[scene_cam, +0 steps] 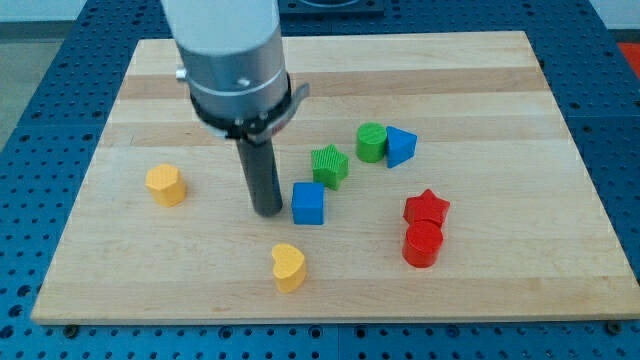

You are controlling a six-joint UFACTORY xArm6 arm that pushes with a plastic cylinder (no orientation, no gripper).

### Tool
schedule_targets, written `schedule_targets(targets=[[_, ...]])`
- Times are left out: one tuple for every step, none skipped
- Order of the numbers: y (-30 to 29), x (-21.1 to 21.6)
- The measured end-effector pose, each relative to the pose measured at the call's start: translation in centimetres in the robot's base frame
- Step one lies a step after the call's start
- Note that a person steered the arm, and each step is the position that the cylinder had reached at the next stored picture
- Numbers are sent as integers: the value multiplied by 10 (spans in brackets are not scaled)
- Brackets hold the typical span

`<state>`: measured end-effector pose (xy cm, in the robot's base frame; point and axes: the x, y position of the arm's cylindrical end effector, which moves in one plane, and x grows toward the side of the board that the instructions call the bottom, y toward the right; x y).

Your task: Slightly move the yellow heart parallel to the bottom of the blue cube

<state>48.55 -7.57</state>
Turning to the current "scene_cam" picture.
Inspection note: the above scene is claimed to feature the blue triangle block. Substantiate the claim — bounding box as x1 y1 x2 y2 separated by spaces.
386 126 418 168

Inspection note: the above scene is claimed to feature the dark mount plate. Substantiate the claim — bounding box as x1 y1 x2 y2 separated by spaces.
277 0 385 16

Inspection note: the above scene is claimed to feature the light wooden board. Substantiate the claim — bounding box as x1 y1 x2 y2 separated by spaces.
31 31 639 325

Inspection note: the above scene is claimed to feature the red star block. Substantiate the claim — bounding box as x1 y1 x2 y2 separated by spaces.
403 189 451 228

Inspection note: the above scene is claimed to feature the red cylinder block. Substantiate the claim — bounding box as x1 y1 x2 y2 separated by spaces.
402 221 444 268

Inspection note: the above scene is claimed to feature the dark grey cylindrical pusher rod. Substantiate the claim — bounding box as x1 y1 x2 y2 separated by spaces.
236 139 283 217

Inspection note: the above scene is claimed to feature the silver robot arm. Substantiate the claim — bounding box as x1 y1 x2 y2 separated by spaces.
161 0 309 217

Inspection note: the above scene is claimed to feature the green star block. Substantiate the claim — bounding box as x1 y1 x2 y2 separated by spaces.
311 144 349 191

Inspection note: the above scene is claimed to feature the yellow hexagon block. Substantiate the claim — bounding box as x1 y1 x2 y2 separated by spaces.
145 164 187 207

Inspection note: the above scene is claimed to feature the green cylinder block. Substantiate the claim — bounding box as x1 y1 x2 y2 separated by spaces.
356 122 387 163

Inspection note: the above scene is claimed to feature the blue cube block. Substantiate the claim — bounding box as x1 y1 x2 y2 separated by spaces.
291 182 324 225

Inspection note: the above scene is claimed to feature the black flange ring with bracket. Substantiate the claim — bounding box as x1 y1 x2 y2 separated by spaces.
190 75 310 144

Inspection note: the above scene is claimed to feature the yellow heart block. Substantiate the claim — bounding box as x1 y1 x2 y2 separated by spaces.
271 243 307 293

